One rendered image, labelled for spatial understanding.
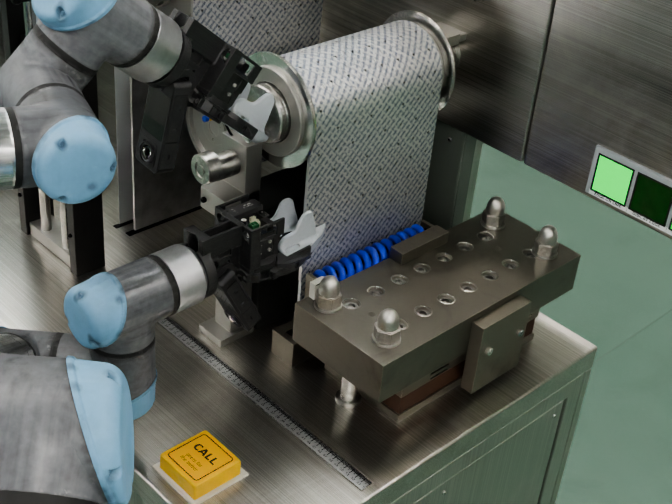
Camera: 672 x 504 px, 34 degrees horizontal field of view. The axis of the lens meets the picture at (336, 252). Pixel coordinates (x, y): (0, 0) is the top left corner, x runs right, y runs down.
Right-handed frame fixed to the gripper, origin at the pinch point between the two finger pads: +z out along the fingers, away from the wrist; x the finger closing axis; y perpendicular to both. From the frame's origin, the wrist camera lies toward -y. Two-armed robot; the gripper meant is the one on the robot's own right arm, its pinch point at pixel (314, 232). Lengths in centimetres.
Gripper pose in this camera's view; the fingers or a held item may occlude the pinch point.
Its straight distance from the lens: 142.3
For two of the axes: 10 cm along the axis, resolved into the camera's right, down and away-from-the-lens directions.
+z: 7.3, -3.3, 6.0
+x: -6.8, -4.5, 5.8
